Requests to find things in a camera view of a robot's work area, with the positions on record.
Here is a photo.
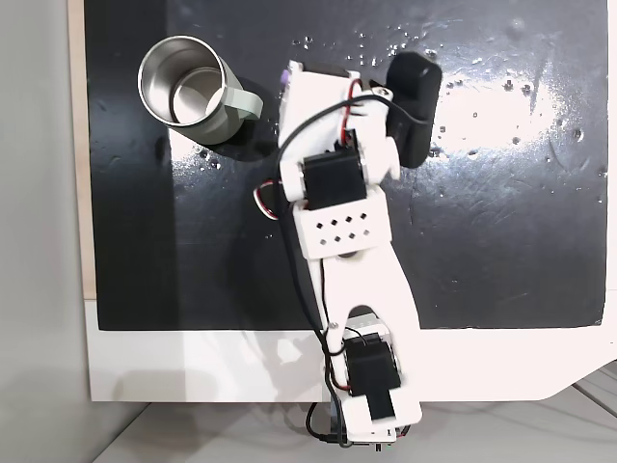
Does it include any black oval camera box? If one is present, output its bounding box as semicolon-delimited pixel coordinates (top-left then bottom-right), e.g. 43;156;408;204
384;49;443;170

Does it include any red servo wire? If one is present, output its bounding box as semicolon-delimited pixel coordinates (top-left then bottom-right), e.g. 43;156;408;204
253;178;282;222

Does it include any black table mat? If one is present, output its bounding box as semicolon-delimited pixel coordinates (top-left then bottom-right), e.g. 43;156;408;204
83;0;606;333

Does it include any pale green steel mug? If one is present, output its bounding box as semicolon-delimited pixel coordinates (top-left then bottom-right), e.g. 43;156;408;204
136;34;265;147

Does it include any black camera cable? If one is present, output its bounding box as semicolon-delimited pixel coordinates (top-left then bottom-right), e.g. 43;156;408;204
277;94;431;448

